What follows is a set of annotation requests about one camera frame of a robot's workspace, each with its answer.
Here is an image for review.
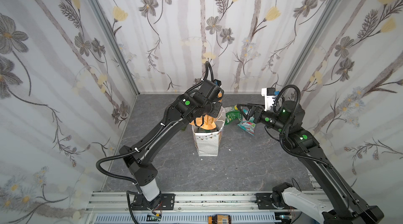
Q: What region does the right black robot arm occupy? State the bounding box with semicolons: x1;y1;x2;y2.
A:
237;85;384;224

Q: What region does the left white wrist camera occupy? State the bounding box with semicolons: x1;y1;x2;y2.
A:
213;79;221;87

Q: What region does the teal mint candy packet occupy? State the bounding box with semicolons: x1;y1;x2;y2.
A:
237;119;256;135

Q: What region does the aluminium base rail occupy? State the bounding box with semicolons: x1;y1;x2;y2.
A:
84;190;347;216

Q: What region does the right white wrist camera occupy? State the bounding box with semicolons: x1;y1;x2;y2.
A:
261;87;280;111

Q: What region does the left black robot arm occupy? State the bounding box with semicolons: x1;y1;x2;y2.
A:
96;62;224;211

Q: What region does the yellow black connector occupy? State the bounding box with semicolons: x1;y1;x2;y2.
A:
208;214;232;224

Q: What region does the orange paper snack packet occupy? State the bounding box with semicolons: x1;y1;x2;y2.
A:
190;115;217;131

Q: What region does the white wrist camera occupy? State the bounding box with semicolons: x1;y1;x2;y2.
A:
261;87;280;111
213;79;221;87

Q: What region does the green snack packet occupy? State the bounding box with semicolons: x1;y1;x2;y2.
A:
224;105;243;125

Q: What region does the white paper bag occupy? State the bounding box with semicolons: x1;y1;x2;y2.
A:
192;108;226;157

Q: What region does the white slotted cable duct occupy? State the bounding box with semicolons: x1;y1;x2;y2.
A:
94;212;281;224

